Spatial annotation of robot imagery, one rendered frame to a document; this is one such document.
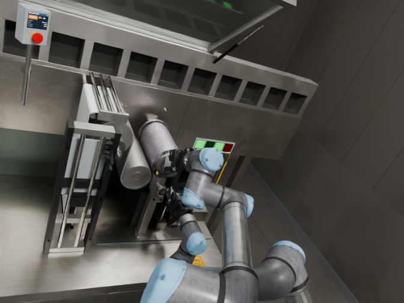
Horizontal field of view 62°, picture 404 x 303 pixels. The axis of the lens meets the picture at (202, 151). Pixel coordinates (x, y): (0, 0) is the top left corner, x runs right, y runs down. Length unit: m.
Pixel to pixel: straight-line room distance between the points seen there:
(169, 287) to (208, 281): 0.08
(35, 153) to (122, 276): 0.68
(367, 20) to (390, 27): 0.28
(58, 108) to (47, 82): 0.12
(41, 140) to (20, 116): 0.14
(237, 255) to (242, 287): 0.11
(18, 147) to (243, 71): 1.08
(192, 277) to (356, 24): 3.31
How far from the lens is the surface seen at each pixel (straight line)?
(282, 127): 2.01
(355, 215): 3.33
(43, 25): 1.10
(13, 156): 1.67
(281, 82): 1.85
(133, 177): 1.37
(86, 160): 1.16
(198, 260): 1.50
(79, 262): 1.38
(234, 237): 0.89
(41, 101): 1.53
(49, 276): 1.33
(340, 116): 3.54
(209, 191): 1.02
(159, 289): 0.69
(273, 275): 1.06
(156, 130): 1.48
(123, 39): 1.46
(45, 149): 1.65
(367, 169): 3.28
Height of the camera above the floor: 1.95
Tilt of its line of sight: 26 degrees down
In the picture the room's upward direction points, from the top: 23 degrees clockwise
